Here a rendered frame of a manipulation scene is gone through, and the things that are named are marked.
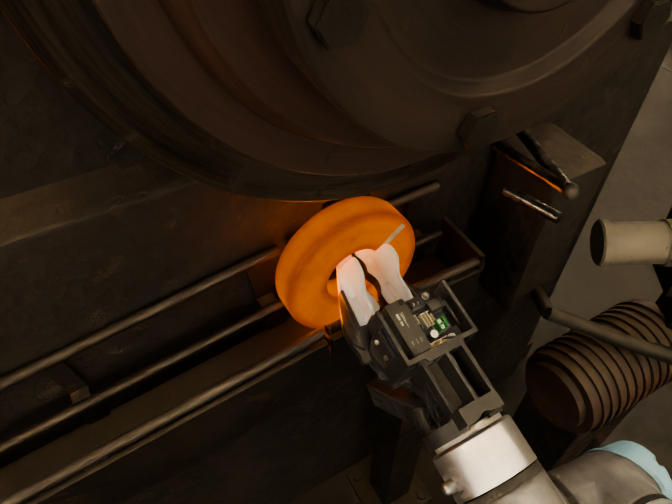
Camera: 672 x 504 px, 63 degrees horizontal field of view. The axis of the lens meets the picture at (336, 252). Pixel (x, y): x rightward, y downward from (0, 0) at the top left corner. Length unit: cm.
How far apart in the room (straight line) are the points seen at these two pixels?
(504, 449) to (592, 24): 30
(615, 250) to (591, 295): 89
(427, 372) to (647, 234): 40
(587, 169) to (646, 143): 160
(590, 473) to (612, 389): 24
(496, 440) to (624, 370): 41
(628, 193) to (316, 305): 155
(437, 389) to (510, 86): 24
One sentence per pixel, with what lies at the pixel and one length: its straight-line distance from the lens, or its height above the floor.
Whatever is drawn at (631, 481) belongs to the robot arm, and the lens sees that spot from 61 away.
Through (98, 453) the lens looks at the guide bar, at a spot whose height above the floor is 69.
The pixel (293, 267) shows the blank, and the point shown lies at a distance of 51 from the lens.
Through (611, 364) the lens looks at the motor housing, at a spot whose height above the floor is 53.
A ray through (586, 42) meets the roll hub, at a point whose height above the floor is 102.
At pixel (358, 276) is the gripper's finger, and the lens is 49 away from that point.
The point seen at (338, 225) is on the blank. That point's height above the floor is 82.
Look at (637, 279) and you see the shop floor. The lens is 173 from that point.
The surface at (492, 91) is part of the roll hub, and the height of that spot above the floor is 101.
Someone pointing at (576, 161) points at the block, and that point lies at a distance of 66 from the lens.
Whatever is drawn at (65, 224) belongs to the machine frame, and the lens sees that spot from 48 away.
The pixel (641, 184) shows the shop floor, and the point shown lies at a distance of 205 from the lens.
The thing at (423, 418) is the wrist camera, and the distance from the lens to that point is 50.
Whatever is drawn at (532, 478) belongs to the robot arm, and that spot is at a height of 75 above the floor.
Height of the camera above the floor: 117
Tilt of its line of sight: 48 degrees down
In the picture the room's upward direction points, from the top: straight up
